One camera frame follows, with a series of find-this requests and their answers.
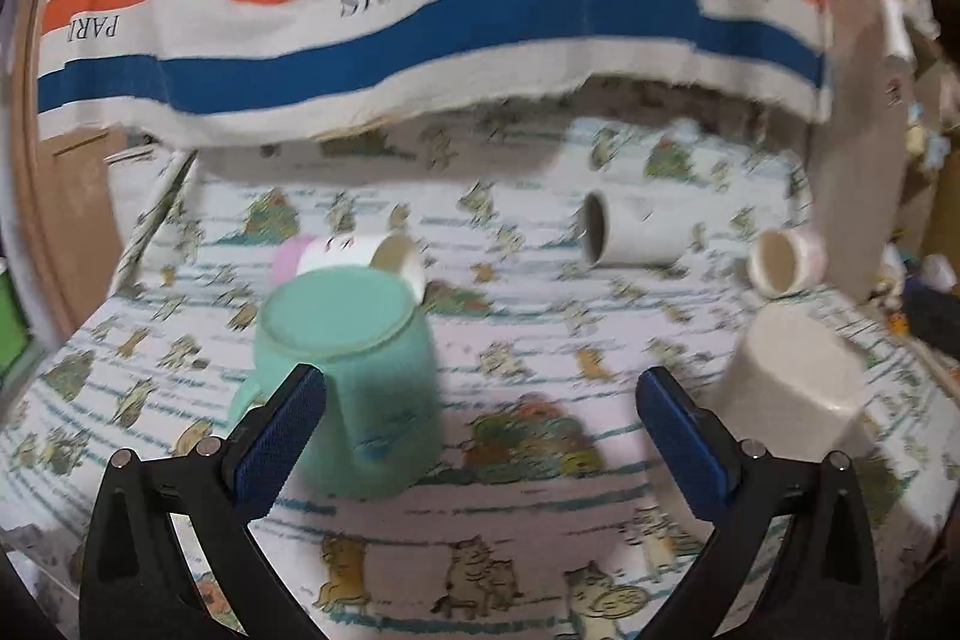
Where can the beige speckled cup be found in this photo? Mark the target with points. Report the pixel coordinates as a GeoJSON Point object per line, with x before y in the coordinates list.
{"type": "Point", "coordinates": [792, 384]}

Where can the small pink white cup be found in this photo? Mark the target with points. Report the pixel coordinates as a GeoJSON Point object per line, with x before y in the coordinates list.
{"type": "Point", "coordinates": [392, 253]}

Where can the wooden shelf side panel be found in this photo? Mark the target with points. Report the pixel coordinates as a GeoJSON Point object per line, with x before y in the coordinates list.
{"type": "Point", "coordinates": [859, 157]}

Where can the red cartoon sticker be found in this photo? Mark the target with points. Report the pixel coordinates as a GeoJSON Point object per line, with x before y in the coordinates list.
{"type": "Point", "coordinates": [894, 91]}

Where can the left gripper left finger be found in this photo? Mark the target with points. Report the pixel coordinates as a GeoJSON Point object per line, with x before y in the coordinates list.
{"type": "Point", "coordinates": [136, 582]}

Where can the mint green mug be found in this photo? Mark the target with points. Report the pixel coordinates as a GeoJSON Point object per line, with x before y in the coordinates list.
{"type": "Point", "coordinates": [362, 329]}

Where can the white cylindrical mug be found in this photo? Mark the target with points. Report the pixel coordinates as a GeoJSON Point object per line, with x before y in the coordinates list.
{"type": "Point", "coordinates": [621, 232]}

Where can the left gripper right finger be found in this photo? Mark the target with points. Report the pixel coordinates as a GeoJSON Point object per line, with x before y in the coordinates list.
{"type": "Point", "coordinates": [824, 583]}

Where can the blue plush toy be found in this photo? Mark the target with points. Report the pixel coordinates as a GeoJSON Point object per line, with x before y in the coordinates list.
{"type": "Point", "coordinates": [936, 149]}

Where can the cat print bed sheet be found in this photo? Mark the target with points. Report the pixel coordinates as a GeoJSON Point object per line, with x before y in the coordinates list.
{"type": "Point", "coordinates": [539, 519]}

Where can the pink white flower cup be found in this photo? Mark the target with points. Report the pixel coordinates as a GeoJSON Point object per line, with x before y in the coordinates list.
{"type": "Point", "coordinates": [784, 262]}

